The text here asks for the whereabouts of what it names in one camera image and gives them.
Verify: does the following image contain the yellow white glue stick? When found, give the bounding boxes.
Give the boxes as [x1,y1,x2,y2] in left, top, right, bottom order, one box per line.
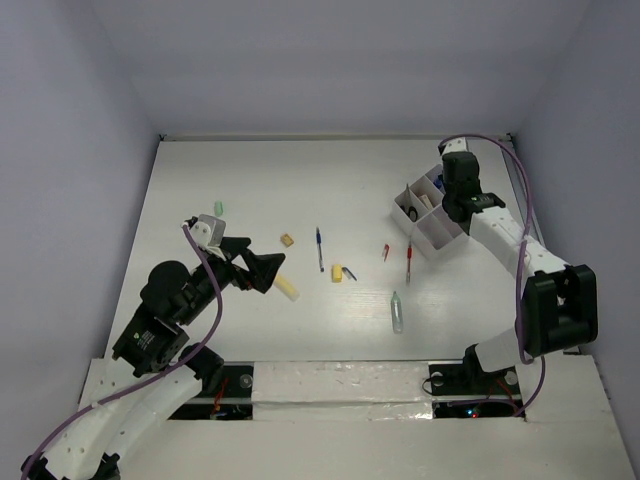
[273,274,300,302]

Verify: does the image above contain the white divided organizer tray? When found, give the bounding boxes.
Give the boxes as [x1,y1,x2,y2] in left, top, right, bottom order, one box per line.
[391,164,468,260]

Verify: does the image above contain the clear green tube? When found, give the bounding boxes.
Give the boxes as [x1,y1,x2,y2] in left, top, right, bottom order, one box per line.
[390,291,403,334]

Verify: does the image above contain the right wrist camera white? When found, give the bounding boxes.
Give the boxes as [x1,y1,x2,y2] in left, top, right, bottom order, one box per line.
[438,136,469,156]

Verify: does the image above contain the blue pen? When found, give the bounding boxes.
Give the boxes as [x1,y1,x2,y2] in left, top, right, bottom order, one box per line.
[315,227,325,272]

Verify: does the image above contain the red pen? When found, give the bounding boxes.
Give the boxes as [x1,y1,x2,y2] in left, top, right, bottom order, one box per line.
[405,235,413,286]

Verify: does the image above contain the grey white eraser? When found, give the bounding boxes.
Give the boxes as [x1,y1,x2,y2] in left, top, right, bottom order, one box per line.
[419,194,434,210]

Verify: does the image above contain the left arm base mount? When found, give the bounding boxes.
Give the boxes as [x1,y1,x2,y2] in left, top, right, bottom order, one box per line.
[170,363,254,421]

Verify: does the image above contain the black handled scissors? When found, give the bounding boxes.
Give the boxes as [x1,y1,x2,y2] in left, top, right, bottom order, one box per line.
[403,184,418,222]

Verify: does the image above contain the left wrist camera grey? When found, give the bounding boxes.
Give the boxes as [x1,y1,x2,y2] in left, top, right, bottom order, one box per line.
[184,214,226,250]

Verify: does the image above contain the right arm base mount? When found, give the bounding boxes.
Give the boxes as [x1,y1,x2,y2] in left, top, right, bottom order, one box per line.
[421,347,524,419]

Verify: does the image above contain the yellow binder clip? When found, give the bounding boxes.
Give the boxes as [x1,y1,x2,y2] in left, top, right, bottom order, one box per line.
[331,264,357,283]

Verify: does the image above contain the silver taped rail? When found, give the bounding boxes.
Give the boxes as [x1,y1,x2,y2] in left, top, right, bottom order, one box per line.
[251,361,433,422]

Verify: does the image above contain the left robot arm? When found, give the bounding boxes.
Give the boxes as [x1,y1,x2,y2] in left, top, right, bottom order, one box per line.
[22,237,285,479]

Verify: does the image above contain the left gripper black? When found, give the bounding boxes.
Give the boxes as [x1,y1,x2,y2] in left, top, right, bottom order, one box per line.
[179,235,286,323]

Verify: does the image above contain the green eraser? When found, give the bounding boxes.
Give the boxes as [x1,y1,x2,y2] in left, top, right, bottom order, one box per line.
[214,201,224,217]

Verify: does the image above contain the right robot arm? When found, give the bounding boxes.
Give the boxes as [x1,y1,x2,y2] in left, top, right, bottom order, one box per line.
[441,151,599,392]

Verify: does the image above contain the tan eraser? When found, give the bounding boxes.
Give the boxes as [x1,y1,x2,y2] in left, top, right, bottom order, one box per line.
[280,234,294,247]

